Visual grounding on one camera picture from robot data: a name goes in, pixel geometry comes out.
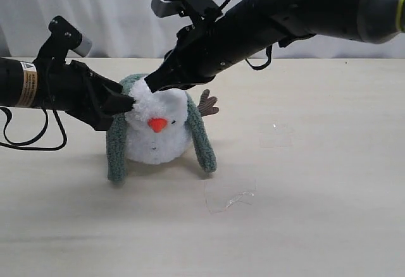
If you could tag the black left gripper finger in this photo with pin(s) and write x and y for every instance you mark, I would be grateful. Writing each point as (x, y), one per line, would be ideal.
(102, 85)
(116, 103)

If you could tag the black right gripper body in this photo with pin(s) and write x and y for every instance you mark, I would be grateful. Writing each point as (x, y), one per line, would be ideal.
(237, 36)

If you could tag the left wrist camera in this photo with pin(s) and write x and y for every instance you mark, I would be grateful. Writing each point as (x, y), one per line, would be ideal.
(64, 37)

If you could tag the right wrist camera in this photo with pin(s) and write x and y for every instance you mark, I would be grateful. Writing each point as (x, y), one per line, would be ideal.
(199, 9)

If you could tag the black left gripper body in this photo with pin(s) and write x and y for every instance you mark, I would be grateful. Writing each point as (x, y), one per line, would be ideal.
(67, 88)

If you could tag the clear tape piece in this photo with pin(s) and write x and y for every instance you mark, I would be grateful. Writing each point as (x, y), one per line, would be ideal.
(273, 135)
(223, 195)

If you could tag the white fluffy snowman toy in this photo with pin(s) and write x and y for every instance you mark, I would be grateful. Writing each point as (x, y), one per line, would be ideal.
(161, 126)

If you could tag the clear tape piece near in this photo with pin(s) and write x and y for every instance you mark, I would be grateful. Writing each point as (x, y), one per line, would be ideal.
(223, 195)

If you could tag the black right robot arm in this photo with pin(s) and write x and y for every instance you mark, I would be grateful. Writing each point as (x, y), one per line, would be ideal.
(366, 21)

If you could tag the clear tape piece far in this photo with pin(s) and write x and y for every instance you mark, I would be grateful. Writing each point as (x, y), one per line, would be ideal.
(273, 135)

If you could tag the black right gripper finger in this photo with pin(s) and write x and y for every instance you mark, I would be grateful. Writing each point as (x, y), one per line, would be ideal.
(164, 78)
(186, 85)

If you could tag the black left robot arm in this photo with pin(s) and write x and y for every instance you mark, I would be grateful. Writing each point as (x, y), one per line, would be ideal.
(20, 82)

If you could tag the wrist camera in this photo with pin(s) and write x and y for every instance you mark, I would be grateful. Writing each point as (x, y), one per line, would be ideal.
(199, 9)
(64, 37)

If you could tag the green knitted scarf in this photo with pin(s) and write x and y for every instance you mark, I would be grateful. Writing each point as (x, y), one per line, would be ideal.
(116, 138)

